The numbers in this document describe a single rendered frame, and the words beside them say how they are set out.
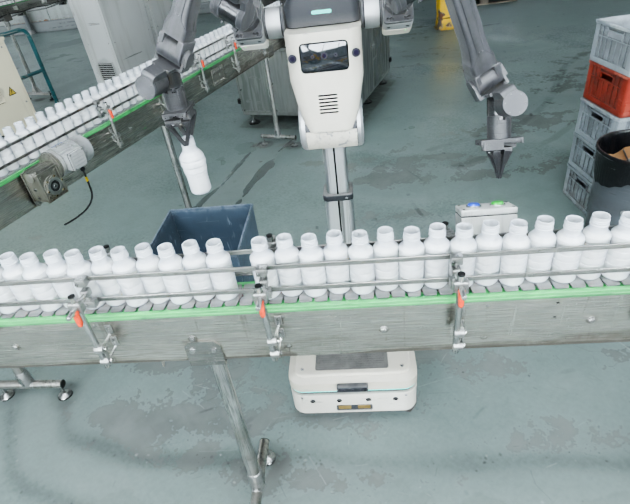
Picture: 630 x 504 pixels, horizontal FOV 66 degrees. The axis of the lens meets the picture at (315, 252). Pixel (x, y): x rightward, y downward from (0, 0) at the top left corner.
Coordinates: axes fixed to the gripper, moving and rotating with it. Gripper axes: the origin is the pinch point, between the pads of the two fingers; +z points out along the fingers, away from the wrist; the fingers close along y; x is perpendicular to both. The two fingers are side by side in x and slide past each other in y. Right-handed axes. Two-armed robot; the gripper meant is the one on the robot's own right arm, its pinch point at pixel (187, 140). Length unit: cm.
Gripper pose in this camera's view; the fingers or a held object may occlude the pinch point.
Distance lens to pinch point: 141.0
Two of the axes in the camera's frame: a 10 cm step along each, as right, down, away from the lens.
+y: -0.3, 5.6, -8.3
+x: 9.9, -0.8, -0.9
